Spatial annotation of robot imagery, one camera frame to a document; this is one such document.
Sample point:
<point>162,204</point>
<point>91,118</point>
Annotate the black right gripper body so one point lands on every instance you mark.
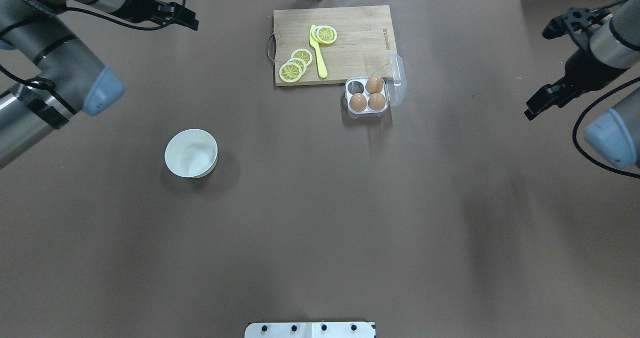
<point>583,75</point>

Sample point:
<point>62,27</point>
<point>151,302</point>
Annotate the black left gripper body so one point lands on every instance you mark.
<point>140,3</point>

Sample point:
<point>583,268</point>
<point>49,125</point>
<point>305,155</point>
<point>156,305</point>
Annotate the clear plastic egg box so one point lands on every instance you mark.
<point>395,87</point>

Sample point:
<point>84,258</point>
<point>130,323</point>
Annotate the brown egg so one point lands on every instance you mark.
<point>374,85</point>
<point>377,102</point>
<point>358,102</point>

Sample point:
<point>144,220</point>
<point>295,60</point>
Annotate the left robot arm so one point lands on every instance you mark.
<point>71,78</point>

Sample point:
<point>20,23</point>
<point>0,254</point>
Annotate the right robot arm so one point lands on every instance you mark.
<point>607,46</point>

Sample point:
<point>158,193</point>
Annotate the white bowl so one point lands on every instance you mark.
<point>191,154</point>

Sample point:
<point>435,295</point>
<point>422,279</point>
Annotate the lemon slice end of row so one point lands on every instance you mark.
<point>291,72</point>

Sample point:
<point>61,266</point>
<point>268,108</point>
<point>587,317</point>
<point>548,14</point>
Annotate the lemon slice middle of row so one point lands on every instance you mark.
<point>300,63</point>

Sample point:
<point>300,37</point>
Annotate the lemon slice near knife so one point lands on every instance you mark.
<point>303,54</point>

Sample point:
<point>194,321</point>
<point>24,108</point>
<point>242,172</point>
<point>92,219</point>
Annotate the lemon slice under pair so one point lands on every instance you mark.
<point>313,36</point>

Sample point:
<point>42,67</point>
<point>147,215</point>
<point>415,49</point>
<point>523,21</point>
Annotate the lemon slice top of pair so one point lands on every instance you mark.
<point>326,35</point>

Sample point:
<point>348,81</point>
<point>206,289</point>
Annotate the yellow plastic knife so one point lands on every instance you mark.
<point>321,67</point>

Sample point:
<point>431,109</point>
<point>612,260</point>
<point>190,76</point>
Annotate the wooden cutting board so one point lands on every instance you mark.
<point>364,45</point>

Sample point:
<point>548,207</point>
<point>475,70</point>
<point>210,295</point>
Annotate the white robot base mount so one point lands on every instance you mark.
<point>311,329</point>

